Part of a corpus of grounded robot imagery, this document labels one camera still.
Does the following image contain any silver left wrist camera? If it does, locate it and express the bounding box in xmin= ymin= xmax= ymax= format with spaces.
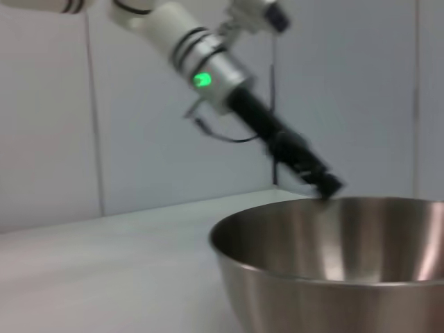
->
xmin=223 ymin=0 xmax=291 ymax=36

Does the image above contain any left gripper cable with plug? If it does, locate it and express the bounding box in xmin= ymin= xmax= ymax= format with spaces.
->
xmin=182 ymin=99 xmax=268 ymax=144

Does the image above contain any stainless steel mixing bowl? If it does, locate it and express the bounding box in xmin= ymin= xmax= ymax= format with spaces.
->
xmin=207 ymin=196 xmax=444 ymax=333

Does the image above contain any thin black camera cable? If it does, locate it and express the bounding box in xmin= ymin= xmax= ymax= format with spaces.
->
xmin=268 ymin=29 xmax=280 ymax=187

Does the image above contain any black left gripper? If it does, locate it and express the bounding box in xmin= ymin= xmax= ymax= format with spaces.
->
xmin=227 ymin=85 xmax=347 ymax=203

